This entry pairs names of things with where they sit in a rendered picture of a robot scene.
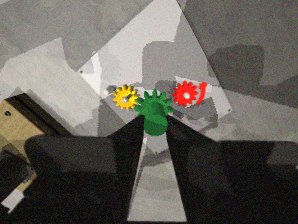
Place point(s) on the red curved arrow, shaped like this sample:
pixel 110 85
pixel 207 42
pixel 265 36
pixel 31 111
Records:
pixel 202 87

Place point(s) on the green gear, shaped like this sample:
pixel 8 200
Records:
pixel 155 109

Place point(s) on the yellow gear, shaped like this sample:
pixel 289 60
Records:
pixel 127 93

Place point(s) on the red gear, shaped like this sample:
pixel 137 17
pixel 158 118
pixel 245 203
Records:
pixel 183 89

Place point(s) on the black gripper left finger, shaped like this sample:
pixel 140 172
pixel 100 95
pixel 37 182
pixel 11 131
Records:
pixel 115 156

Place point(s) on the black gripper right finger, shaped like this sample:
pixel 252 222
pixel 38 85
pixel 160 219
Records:
pixel 201 163

